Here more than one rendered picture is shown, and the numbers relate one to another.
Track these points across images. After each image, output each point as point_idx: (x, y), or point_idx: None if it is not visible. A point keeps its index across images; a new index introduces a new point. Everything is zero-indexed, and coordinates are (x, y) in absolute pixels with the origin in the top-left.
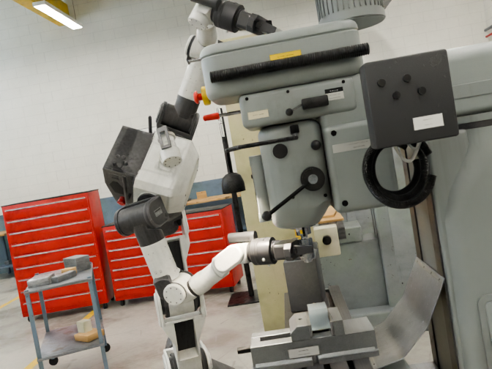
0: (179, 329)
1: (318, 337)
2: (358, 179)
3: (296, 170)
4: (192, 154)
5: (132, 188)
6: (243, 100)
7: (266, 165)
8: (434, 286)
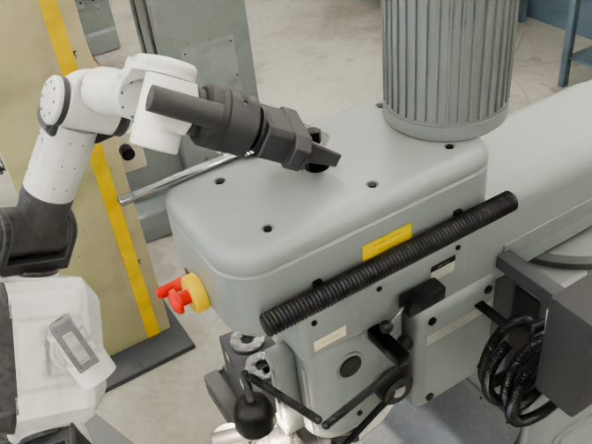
0: None
1: None
2: (449, 362)
3: (368, 379)
4: (93, 309)
5: (8, 432)
6: (307, 327)
7: (321, 383)
8: (495, 425)
